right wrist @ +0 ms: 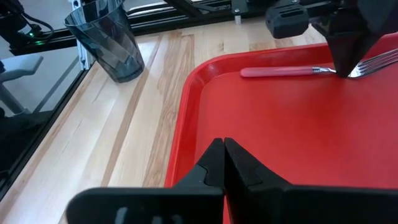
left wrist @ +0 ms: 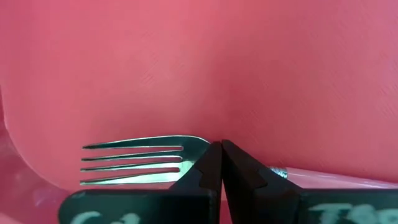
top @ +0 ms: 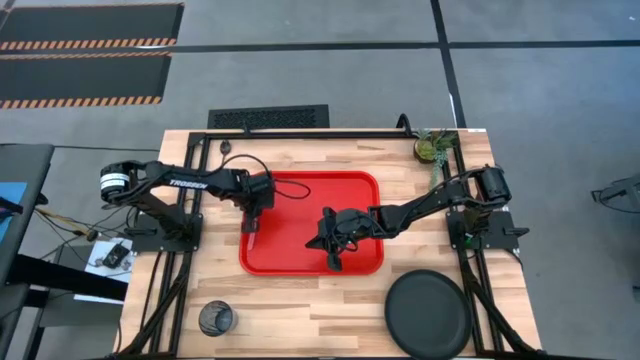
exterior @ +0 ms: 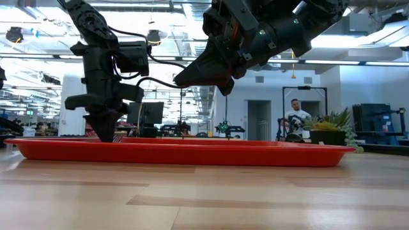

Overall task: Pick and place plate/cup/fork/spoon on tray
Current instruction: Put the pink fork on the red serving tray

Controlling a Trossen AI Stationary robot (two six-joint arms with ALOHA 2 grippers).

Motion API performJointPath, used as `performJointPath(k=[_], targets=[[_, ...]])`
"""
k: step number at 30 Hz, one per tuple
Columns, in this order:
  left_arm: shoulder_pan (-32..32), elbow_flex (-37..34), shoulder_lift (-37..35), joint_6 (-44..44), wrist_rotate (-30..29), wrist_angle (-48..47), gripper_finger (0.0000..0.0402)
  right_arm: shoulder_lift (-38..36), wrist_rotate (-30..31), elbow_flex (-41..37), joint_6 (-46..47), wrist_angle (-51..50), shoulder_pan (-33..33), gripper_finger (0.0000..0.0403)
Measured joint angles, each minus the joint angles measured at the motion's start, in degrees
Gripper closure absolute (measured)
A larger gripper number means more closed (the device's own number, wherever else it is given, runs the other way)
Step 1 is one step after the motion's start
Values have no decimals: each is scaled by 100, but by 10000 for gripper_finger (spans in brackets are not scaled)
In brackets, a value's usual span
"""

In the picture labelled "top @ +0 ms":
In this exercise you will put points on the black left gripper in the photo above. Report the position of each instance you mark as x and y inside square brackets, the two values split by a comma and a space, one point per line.
[242, 192]

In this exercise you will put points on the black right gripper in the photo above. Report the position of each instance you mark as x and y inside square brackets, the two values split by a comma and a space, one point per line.
[330, 227]

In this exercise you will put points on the clear glass cup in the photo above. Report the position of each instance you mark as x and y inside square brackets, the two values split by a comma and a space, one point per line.
[217, 320]

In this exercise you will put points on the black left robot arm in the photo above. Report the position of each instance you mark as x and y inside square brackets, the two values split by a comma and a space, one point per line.
[187, 182]

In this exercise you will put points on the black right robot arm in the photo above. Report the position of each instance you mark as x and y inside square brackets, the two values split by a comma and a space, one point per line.
[425, 205]

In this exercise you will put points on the red plastic tray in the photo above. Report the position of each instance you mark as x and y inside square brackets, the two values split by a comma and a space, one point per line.
[295, 240]

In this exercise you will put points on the black round plate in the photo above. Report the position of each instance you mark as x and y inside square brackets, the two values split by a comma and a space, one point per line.
[427, 315]

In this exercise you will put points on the black floor vent grille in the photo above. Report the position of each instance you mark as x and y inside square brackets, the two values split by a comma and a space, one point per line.
[267, 117]

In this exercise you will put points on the small black handheld device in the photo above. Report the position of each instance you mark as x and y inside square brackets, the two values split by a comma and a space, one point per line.
[116, 255]

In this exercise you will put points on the small potted green plant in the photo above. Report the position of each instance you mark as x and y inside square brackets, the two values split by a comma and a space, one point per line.
[426, 149]

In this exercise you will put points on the white paper sheet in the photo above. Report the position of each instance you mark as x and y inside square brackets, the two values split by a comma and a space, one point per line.
[95, 260]

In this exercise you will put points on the black desk leg beam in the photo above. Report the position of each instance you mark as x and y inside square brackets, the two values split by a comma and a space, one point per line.
[65, 277]

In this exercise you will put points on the black hazard striped floor mat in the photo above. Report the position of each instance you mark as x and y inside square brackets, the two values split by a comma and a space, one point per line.
[80, 77]
[90, 22]

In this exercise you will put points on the grey side desk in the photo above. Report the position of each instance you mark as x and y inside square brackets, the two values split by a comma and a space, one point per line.
[25, 165]

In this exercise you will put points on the blue panel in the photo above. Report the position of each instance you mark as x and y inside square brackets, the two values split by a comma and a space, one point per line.
[10, 200]

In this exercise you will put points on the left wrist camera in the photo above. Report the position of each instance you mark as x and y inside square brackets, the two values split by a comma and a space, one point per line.
[264, 192]

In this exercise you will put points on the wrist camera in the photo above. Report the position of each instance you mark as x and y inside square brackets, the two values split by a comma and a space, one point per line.
[351, 221]
[264, 192]

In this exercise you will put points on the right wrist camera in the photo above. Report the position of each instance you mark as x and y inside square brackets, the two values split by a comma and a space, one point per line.
[351, 221]

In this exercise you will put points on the black aluminium table frame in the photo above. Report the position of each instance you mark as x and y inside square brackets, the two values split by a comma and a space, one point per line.
[300, 135]

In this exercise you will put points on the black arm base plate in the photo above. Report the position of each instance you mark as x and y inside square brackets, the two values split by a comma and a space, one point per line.
[500, 235]
[150, 241]

